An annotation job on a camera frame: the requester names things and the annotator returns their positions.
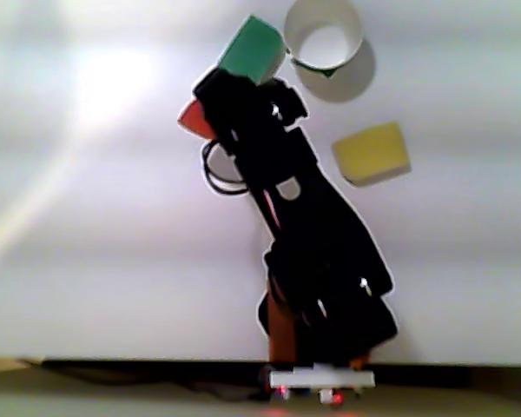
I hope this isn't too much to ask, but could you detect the red motor wire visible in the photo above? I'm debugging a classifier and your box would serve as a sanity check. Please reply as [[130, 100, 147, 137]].
[[263, 193, 282, 229]]

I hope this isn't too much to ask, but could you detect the white paper cup green band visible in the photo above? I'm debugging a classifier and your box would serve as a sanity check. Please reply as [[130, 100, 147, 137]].
[[283, 0, 364, 83]]

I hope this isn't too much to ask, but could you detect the thin black base cable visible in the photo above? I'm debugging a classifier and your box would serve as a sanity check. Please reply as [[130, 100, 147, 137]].
[[47, 368, 270, 403]]

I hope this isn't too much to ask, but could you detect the red and white sponge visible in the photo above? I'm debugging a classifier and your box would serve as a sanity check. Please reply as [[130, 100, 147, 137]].
[[177, 100, 219, 141]]

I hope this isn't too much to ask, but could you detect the white controller board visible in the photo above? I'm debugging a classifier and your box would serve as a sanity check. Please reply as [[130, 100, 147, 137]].
[[268, 364, 377, 392]]

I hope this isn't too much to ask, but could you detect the black looped motor cable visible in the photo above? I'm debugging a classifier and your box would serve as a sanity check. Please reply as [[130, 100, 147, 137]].
[[201, 141, 251, 196]]

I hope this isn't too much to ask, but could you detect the yellow and white sponge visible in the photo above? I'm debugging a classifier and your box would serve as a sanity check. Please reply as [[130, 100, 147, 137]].
[[331, 122, 412, 189]]

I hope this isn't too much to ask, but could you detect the large orange tape piece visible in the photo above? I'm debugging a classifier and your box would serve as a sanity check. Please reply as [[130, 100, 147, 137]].
[[264, 281, 297, 364]]

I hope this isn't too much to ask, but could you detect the green and white sponge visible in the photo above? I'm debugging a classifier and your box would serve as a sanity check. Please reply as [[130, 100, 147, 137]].
[[216, 15, 287, 86]]

